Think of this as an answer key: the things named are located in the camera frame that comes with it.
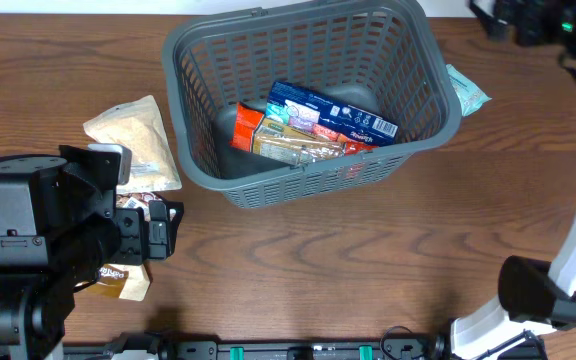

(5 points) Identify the tissue multipack blue side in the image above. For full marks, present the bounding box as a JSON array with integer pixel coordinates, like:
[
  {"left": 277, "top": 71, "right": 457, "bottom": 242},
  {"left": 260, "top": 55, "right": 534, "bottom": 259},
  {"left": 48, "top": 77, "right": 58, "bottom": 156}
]
[{"left": 265, "top": 81, "right": 398, "bottom": 147}]

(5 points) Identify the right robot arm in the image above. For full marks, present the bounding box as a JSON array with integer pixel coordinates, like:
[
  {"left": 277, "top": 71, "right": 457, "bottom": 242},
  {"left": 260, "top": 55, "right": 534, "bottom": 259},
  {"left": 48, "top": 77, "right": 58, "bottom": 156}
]
[{"left": 437, "top": 1, "right": 576, "bottom": 359}]

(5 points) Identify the teal snack packet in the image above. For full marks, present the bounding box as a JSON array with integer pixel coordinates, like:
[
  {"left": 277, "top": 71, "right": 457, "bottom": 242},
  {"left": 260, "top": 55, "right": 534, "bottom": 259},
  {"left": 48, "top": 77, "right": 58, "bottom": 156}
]
[{"left": 446, "top": 64, "right": 491, "bottom": 117}]

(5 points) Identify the orange cracker sleeve pack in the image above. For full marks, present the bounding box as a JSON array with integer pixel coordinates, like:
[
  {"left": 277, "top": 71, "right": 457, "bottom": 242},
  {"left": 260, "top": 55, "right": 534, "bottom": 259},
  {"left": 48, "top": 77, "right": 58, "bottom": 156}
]
[{"left": 229, "top": 102, "right": 379, "bottom": 166}]

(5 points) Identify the brown cookie snack pouch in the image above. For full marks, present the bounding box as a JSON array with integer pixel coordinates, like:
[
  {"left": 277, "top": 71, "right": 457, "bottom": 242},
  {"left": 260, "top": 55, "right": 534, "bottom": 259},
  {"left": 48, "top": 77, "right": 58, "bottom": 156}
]
[{"left": 87, "top": 192, "right": 162, "bottom": 302}]

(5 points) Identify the beige pouch with label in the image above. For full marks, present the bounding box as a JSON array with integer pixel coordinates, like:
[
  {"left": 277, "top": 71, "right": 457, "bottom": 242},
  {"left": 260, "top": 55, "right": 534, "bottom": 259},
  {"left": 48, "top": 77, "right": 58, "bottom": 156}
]
[{"left": 83, "top": 95, "right": 182, "bottom": 194}]

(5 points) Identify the grey plastic lattice basket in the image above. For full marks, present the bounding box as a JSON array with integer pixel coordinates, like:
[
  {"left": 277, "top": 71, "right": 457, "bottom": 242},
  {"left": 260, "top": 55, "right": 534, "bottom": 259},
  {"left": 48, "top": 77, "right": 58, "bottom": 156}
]
[{"left": 162, "top": 0, "right": 462, "bottom": 208}]

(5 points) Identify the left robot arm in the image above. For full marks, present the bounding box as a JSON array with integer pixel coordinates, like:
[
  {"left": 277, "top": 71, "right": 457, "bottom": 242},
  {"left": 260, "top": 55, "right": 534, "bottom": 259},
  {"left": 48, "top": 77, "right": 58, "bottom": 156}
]
[{"left": 0, "top": 153, "right": 184, "bottom": 359}]

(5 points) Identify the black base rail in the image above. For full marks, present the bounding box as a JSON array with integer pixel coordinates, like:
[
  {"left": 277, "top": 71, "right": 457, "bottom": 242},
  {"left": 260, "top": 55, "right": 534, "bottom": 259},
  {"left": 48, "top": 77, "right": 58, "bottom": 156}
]
[{"left": 64, "top": 332, "right": 451, "bottom": 360}]

